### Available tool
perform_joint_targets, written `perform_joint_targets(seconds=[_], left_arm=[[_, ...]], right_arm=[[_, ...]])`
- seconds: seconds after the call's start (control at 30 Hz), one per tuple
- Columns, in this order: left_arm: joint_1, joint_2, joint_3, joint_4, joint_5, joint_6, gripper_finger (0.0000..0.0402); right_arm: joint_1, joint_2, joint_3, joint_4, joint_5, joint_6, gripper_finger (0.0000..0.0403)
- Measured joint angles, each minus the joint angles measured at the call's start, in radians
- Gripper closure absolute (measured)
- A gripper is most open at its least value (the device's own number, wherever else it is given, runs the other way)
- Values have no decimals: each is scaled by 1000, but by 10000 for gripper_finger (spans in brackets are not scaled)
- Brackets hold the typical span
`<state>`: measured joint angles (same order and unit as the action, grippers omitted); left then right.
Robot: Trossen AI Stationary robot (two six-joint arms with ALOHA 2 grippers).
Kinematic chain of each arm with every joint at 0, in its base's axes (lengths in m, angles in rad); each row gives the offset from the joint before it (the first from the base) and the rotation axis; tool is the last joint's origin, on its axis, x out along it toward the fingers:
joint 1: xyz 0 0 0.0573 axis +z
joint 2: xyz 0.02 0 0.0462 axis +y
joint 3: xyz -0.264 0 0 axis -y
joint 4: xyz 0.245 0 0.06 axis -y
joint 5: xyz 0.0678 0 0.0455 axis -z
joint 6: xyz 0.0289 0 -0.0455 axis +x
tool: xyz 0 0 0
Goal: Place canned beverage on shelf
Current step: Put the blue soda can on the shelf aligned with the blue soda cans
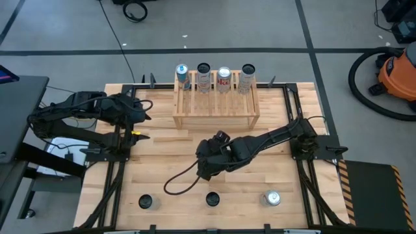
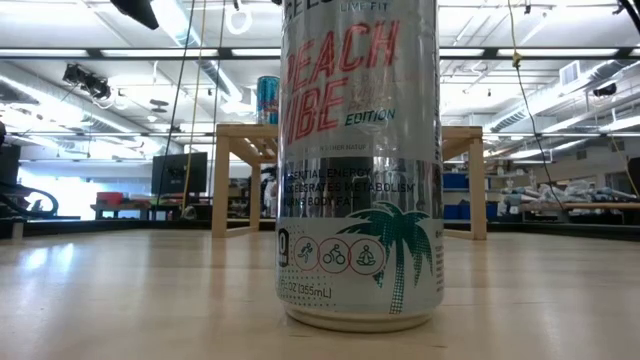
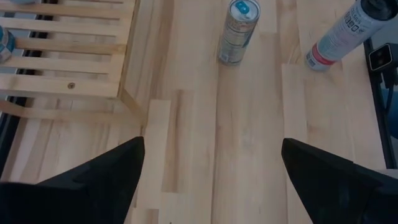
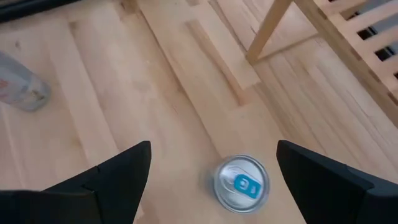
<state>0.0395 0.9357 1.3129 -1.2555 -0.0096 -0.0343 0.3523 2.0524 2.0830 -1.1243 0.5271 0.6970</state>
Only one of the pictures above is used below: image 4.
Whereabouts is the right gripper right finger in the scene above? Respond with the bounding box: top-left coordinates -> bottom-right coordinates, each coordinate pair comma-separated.
275,139 -> 398,224

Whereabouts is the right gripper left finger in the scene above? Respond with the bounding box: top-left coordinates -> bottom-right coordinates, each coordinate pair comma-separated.
0,140 -> 152,224

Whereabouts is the blue silver Red Bull can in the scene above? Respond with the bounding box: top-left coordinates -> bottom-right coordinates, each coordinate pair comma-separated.
213,154 -> 271,215

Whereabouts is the wooden slatted shelf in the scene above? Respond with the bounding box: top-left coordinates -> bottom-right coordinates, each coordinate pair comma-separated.
245,0 -> 398,128

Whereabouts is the black aluminium table frame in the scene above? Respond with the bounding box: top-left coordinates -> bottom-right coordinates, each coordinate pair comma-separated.
0,0 -> 75,24

